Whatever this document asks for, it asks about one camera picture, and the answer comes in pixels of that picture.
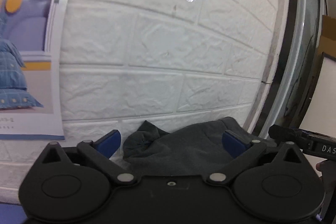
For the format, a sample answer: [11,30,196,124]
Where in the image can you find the dark grey pants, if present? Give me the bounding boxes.
[123,117,254,176]

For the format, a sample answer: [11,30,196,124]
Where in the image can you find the cardboard box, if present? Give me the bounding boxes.
[317,15,336,57]

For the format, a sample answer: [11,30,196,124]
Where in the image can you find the purple patterned bed sheet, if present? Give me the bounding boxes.
[0,203,28,224]

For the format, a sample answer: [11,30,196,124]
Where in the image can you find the window frame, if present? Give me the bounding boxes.
[244,0,327,138]

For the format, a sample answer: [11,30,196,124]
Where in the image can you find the bedding poster on wall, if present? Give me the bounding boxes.
[1,0,68,141]

